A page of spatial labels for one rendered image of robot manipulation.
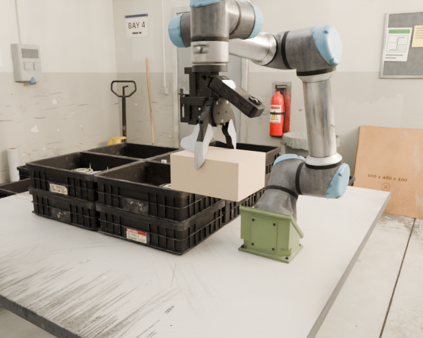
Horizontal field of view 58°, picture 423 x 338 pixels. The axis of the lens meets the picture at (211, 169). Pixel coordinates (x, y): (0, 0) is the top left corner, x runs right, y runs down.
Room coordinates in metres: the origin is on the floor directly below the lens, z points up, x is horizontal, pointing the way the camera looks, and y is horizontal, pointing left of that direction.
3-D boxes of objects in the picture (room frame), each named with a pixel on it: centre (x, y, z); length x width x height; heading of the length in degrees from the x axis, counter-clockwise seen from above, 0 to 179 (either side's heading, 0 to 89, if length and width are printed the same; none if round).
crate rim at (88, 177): (1.58, 0.53, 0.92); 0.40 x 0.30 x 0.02; 59
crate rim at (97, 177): (1.37, 0.19, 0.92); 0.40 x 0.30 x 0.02; 59
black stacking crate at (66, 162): (1.58, 0.53, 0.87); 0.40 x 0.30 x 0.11; 59
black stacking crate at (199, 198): (1.37, 0.19, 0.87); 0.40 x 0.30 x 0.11; 59
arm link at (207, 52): (0.79, 0.00, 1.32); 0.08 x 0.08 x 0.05
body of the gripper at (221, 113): (0.80, 0.01, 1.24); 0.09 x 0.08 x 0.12; 58
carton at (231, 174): (0.78, -0.01, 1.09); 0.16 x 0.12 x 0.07; 58
